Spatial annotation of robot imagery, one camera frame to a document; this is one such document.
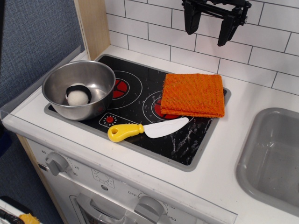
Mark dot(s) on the white toy oven front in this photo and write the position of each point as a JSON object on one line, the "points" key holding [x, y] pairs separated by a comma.
{"points": [[88, 196]]}

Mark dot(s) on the folded orange cloth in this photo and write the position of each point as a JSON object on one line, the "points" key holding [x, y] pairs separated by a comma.
{"points": [[195, 95]]}

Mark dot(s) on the grey left oven knob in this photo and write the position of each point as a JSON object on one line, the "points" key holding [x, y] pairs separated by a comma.
{"points": [[56, 163]]}

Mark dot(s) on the yellow black object bottom left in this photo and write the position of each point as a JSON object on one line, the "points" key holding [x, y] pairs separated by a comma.
{"points": [[21, 219]]}

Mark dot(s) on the grey oven knob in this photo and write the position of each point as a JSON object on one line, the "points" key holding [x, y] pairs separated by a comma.
{"points": [[149, 209], [56, 163]]}

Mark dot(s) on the stainless steel bowl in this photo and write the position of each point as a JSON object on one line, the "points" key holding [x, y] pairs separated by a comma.
{"points": [[96, 76]]}

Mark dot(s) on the grey toy sink basin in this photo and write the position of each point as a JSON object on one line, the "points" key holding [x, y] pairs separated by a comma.
{"points": [[268, 169]]}

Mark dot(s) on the yellow handled white toy knife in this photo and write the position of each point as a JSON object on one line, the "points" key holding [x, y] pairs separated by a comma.
{"points": [[120, 132]]}

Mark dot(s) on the black toy stove top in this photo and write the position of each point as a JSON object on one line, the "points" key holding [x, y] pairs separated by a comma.
{"points": [[137, 97]]}

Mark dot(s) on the wooden side panel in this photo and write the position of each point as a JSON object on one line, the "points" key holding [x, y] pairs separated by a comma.
{"points": [[93, 23]]}

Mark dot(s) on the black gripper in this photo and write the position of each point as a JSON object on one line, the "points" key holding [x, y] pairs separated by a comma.
{"points": [[233, 13]]}

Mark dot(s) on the grey right oven knob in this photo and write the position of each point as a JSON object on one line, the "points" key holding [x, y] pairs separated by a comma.
{"points": [[149, 209]]}

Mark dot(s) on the white black plush ball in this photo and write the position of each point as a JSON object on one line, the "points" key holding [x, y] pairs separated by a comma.
{"points": [[78, 94]]}

